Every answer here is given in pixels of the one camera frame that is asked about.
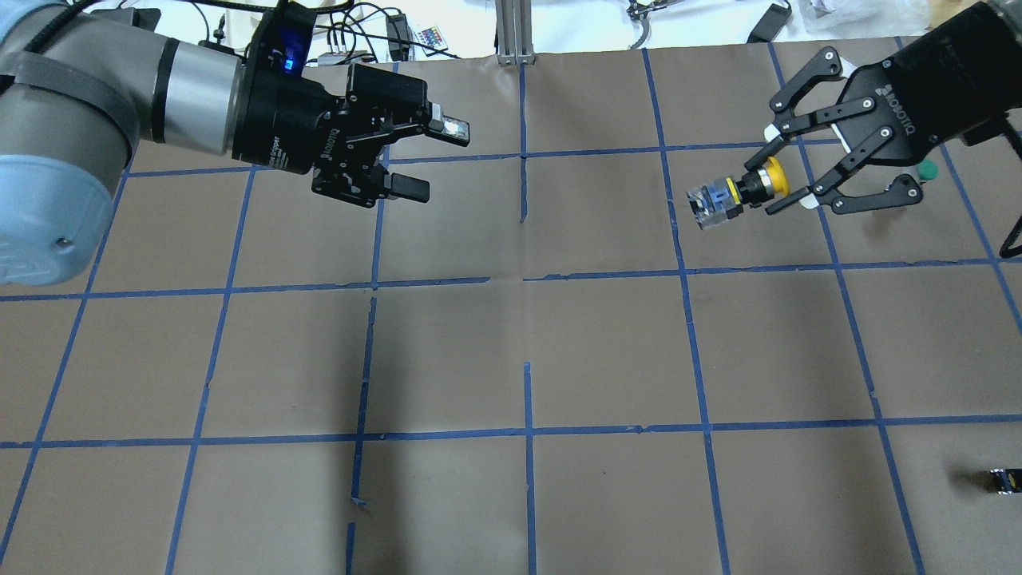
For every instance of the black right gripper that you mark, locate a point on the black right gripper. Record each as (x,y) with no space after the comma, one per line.
(936,89)

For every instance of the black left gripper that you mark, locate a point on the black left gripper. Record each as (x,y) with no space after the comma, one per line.
(281,121)

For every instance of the yellow push button switch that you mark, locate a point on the yellow push button switch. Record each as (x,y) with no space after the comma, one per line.
(724,199)

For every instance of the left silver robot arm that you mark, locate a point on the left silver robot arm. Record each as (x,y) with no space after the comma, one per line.
(81,91)

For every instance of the black power adapter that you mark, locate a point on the black power adapter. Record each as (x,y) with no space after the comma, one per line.
(770,24)

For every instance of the aluminium frame post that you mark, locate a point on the aluminium frame post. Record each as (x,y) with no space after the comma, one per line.
(514,32)

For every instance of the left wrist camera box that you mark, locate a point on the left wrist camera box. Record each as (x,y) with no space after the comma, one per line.
(282,41)

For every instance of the small black switch part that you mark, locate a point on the small black switch part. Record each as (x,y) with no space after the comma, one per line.
(1005,480)

